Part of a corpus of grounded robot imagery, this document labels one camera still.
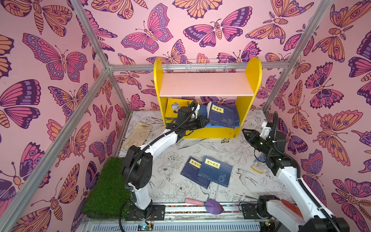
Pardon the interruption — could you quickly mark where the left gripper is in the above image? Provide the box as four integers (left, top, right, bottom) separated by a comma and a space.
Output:
183, 116, 210, 132

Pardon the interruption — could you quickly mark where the yellow cartoon book bottom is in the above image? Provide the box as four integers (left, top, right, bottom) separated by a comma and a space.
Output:
165, 98, 192, 120

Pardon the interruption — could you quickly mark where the navy blue book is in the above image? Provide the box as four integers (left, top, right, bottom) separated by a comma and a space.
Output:
198, 156, 233, 188
228, 105, 240, 128
206, 102, 235, 129
181, 157, 210, 189

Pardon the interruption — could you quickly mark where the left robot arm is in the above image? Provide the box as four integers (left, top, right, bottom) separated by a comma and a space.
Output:
118, 101, 210, 232

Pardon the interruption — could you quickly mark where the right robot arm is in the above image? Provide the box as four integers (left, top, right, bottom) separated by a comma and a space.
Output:
242, 112, 350, 232

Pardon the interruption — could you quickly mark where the yellow pink blue bookshelf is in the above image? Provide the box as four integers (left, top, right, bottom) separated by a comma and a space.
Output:
154, 58, 262, 139

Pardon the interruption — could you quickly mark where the blue white work glove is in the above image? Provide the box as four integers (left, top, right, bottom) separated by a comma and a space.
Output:
257, 155, 266, 163

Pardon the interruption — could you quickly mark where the purple pink trowel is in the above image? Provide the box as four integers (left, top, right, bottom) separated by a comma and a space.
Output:
185, 198, 225, 215

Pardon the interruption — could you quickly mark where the orange rubber glove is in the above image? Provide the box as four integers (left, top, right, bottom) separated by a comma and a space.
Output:
281, 199, 303, 218

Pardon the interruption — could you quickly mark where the green circuit board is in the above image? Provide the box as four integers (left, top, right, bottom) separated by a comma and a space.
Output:
137, 223, 153, 232

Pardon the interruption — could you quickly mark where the green artificial grass mat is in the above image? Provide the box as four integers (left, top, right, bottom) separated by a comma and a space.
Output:
82, 158, 131, 220

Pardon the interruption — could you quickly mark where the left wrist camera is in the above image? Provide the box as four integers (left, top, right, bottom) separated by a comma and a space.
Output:
190, 102, 200, 119

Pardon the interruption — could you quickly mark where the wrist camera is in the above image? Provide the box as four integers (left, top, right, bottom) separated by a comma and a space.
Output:
260, 122, 273, 140
190, 102, 200, 119

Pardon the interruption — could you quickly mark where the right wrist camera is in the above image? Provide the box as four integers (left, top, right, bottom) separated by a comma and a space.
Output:
260, 122, 273, 140

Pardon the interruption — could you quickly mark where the white wire basket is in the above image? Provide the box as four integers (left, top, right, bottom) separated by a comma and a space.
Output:
185, 59, 229, 73

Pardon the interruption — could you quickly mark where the aluminium mounting rail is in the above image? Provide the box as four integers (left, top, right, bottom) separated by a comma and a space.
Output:
127, 201, 290, 222

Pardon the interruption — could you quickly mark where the white slotted cable duct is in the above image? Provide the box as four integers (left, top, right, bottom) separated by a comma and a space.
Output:
86, 221, 261, 232

